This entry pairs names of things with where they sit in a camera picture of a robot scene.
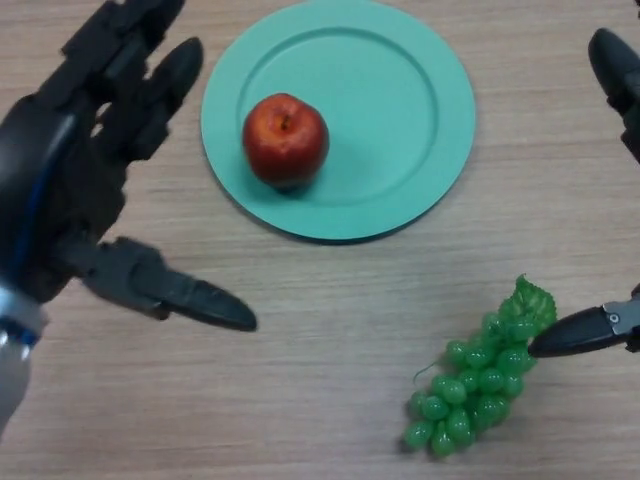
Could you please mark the red apple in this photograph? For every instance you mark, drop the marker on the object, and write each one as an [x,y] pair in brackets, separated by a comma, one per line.
[285,140]

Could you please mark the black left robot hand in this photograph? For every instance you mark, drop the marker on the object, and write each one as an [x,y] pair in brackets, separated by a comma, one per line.
[65,175]

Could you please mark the green plastic grape bunch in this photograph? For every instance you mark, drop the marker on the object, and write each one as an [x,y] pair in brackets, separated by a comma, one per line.
[475,385]

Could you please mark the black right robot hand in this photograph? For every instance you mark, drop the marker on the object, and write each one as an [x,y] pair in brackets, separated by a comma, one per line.
[575,335]

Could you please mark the green round plate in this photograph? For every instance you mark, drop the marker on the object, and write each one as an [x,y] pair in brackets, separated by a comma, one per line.
[390,100]

